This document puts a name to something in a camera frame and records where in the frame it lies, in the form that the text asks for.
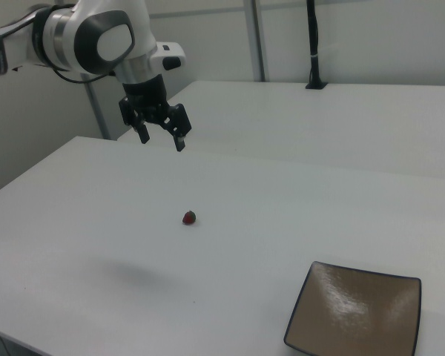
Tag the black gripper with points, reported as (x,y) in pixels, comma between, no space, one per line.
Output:
(146,94)

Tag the red strawberry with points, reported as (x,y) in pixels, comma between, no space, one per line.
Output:
(188,218)

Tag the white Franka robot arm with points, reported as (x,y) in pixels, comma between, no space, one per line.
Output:
(111,41)

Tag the brown square ceramic plate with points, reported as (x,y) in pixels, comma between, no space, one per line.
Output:
(352,308)

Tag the grey aluminium partition post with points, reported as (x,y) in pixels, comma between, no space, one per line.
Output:
(96,107)
(257,41)

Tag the black camera pole with band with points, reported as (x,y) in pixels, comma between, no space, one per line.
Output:
(313,37)

